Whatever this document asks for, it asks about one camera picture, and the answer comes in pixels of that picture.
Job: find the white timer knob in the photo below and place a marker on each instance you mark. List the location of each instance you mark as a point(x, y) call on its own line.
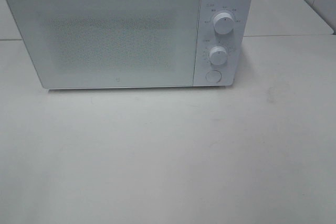
point(218, 55)

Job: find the white upper power knob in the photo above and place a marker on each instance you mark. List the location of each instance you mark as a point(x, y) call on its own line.
point(223, 22)

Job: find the white microwave door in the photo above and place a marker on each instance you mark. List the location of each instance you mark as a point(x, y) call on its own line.
point(80, 44)

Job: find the round white door-release button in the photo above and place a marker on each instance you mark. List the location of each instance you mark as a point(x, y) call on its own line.
point(214, 76)

